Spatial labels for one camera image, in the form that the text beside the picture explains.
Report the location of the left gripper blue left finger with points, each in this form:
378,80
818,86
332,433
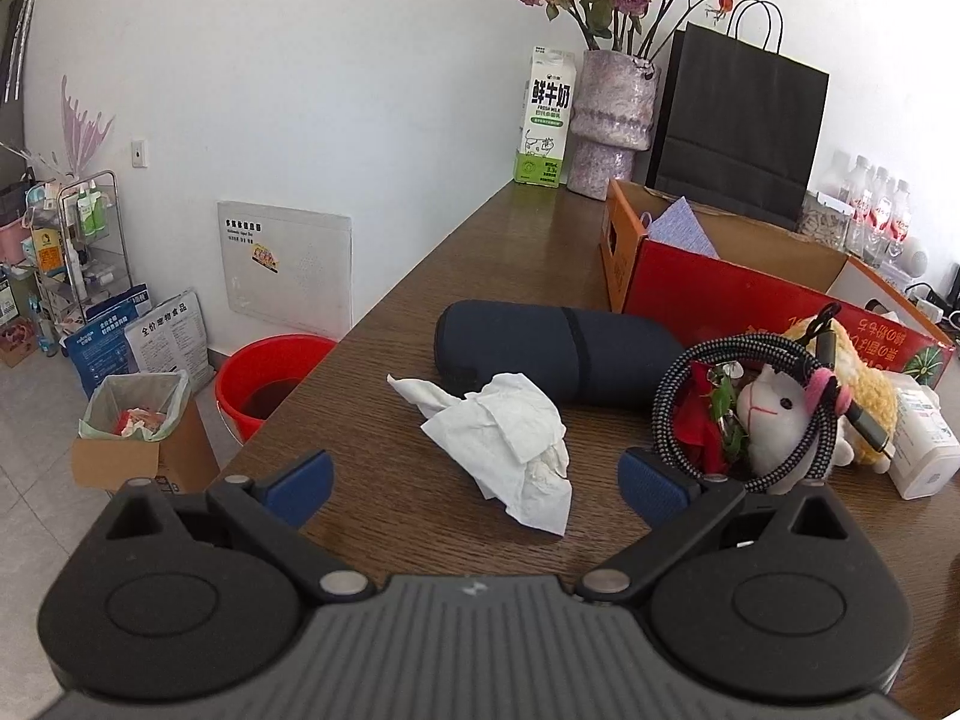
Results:
297,492

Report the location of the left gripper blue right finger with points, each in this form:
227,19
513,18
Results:
654,491

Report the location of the white tissue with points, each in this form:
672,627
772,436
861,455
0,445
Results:
510,438

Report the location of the dark navy soft case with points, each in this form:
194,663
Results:
577,357

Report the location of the yellow white plush alpaca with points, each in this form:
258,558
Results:
840,410

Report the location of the purple fabric pouch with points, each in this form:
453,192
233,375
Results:
678,226

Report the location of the red rose ornament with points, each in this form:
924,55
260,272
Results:
695,426

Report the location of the red plastic bucket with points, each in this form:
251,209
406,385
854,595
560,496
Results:
252,382

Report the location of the cardboard trash box with liner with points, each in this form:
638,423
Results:
143,426

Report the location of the blue white paper packages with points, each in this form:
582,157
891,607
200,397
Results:
130,334

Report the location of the red orange cardboard box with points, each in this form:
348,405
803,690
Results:
761,279

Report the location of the clear jar of seeds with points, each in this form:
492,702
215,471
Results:
825,219

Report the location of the white round speaker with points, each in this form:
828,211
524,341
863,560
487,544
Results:
913,260

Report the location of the water bottle middle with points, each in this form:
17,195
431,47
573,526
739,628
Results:
878,215

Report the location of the water bottle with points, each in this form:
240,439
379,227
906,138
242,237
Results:
853,193
899,222
878,215

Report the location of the water bottle left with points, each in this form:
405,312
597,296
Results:
853,193

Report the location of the water bottle right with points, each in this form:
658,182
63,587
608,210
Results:
899,222

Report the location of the black paper shopping bag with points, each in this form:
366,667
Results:
738,124

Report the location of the purple textured vase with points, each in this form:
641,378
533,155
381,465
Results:
613,113

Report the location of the white green milk carton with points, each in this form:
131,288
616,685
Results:
547,112

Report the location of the white wall panel with sticker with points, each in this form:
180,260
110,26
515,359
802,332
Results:
288,267

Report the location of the metal wire shelf rack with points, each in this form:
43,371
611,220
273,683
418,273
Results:
78,254

